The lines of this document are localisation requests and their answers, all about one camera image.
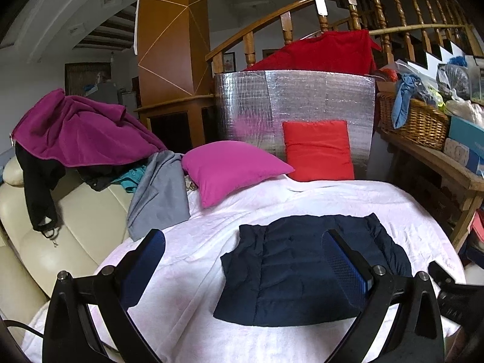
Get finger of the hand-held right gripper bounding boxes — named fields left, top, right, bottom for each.
left=428, top=262, right=454, bottom=288

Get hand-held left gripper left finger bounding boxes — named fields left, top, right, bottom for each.
left=41, top=229, right=167, bottom=363

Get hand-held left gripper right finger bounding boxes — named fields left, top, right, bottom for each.
left=321, top=229, right=445, bottom=363

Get navy padded jacket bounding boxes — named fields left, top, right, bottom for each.
left=213, top=213, right=413, bottom=328

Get pale pink blanket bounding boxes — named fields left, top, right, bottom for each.
left=21, top=174, right=467, bottom=363

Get grey garment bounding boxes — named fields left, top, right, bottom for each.
left=126, top=150, right=191, bottom=242

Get cream leather sofa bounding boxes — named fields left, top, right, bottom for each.
left=0, top=157, right=140, bottom=326

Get teal garment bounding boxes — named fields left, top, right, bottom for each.
left=113, top=166, right=146, bottom=193

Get wicker basket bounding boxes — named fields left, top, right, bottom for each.
left=378, top=129, right=484, bottom=252
left=378, top=93, right=450, bottom=151

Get red pillow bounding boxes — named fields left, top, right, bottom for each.
left=282, top=120, right=356, bottom=182

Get magenta pillow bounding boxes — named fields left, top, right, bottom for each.
left=181, top=141, right=296, bottom=208

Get white and blue box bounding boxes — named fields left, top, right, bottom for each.
left=442, top=138, right=484, bottom=176

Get black garment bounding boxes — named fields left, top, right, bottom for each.
left=15, top=144, right=140, bottom=240

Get blue cardboard box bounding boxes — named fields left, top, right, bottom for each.
left=448, top=115, right=484, bottom=159

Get magenta garment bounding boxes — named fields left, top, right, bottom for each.
left=11, top=89, right=169, bottom=169

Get wooden cabinet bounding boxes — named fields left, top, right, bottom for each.
left=135, top=96, right=218, bottom=154

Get white cabinet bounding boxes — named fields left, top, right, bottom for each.
left=117, top=89, right=137, bottom=111

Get cream plastic bag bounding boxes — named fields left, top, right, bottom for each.
left=446, top=98, right=484, bottom=125

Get blue cloth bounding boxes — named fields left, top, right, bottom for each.
left=391, top=74, right=424, bottom=129

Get yellow green item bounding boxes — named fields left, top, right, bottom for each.
left=425, top=85, right=449, bottom=112

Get silver foil panel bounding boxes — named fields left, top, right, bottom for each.
left=214, top=70, right=377, bottom=180

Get dark plastic bag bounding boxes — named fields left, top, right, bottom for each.
left=437, top=62, right=471, bottom=99

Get clear plastic storage box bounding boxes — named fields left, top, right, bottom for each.
left=465, top=55, right=484, bottom=103

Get red cloth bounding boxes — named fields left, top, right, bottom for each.
left=242, top=29, right=382, bottom=76

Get staircase steps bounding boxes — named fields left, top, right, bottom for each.
left=412, top=40, right=469, bottom=72

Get orange wooden column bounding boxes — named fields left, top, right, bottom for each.
left=134, top=0, right=211, bottom=101

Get wooden stair railing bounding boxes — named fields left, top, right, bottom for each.
left=205, top=0, right=477, bottom=74

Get black cable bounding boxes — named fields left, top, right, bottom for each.
left=0, top=319, right=44, bottom=337

